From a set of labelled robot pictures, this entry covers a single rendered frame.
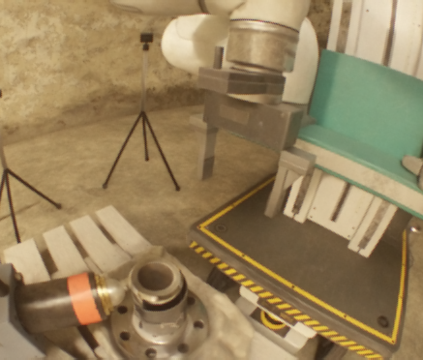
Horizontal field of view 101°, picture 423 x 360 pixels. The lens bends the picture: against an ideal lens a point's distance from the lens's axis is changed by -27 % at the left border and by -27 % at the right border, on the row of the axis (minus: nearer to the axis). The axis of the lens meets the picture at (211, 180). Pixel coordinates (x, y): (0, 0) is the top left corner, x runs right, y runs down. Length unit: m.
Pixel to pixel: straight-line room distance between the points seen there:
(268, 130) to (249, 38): 0.11
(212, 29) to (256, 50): 0.30
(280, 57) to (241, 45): 0.05
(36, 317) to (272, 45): 0.55
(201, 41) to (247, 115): 0.31
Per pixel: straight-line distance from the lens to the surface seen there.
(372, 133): 0.66
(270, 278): 0.63
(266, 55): 0.28
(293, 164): 0.30
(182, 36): 0.60
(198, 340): 0.65
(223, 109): 0.33
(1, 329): 0.49
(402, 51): 0.75
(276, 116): 0.29
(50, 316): 0.48
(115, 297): 0.49
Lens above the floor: 0.80
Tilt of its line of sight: 30 degrees down
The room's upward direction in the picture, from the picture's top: 8 degrees clockwise
